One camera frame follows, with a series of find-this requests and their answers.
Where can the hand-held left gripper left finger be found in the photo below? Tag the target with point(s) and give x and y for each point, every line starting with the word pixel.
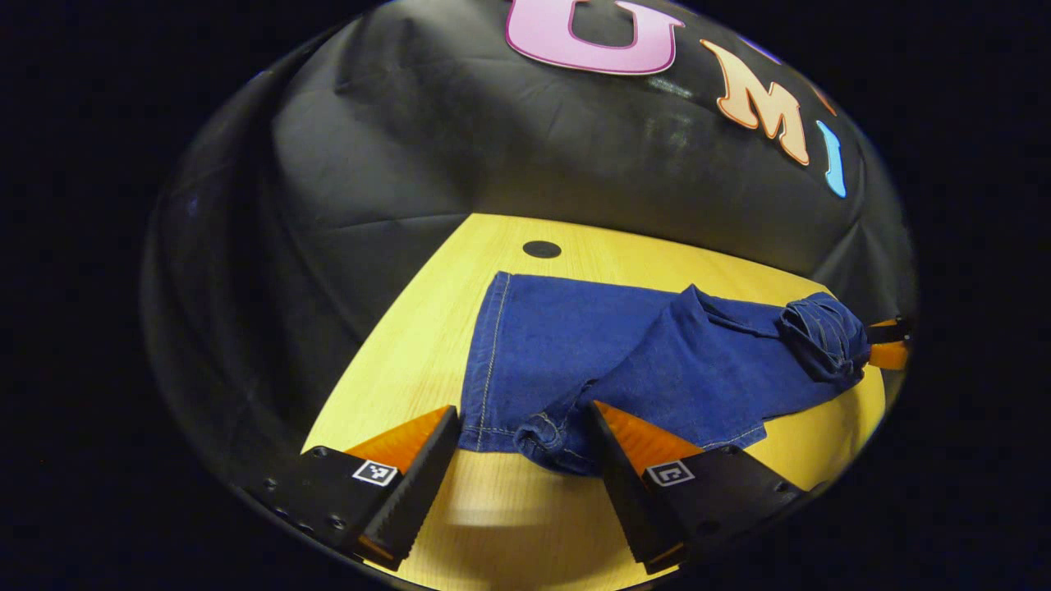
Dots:
pixel 419 492

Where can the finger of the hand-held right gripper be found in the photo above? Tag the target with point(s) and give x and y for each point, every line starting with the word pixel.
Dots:
pixel 888 355

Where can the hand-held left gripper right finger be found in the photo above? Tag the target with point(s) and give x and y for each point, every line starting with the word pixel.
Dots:
pixel 628 501

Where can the blue denim jeans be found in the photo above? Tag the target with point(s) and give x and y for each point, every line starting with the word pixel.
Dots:
pixel 575 345

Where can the black backdrop cloth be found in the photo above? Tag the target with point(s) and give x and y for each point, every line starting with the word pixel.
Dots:
pixel 410 164

